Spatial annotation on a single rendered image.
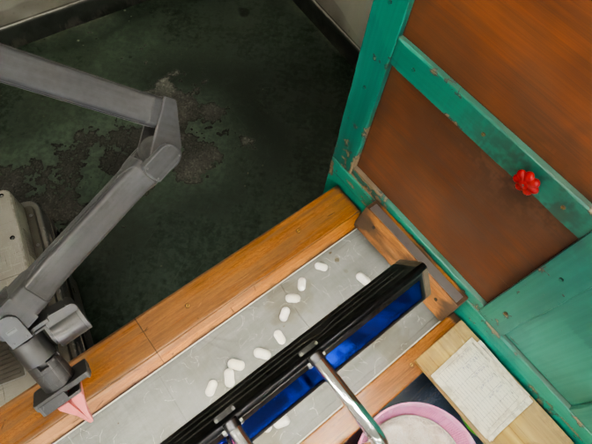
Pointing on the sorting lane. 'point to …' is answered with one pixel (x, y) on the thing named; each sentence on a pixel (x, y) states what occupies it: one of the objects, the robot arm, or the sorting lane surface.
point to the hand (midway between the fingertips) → (89, 417)
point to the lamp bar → (349, 316)
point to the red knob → (526, 182)
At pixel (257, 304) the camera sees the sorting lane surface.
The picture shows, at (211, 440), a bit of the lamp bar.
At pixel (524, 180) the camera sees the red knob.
